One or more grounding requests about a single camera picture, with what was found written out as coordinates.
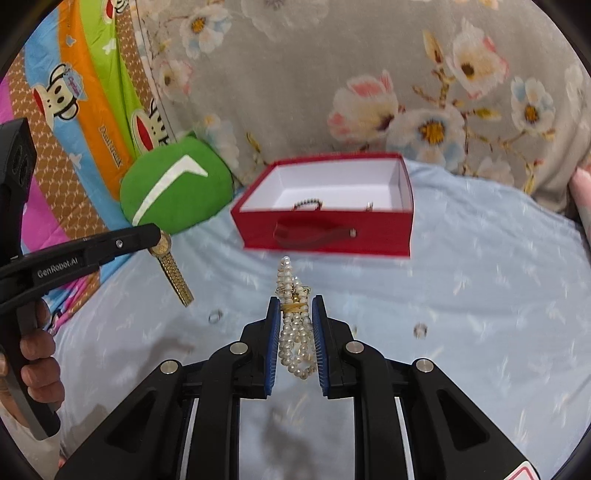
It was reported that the light blue bed sheet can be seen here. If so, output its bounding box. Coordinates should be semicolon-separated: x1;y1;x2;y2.
58;159;591;480

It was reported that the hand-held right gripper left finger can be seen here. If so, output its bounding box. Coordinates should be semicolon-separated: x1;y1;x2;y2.
55;296;282;480

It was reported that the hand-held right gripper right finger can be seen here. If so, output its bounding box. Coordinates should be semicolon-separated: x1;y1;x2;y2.
310;295;541;480

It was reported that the colourful cartoon monkey blanket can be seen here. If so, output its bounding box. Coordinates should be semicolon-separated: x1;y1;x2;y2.
0;0;188;340

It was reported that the person's left hand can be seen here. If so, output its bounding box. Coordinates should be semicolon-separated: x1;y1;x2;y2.
0;299;65;416

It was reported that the grey floral blanket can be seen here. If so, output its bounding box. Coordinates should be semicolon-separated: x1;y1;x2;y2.
134;0;591;214

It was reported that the white pearl necklace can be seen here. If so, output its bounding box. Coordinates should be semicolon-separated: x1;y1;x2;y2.
276;256;319;379

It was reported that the green round cushion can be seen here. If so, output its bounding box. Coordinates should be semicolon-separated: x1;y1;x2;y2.
120;130;234;234

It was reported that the red cardboard box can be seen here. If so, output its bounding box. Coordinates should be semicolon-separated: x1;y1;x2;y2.
230;152;415;259

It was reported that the pink pillow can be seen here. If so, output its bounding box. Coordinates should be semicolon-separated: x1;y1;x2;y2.
568;165;591;237

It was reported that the gold wristwatch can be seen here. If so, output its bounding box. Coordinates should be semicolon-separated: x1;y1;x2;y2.
148;232;194;308

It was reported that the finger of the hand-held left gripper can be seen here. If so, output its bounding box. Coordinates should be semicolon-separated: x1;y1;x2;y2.
69;223;162;269

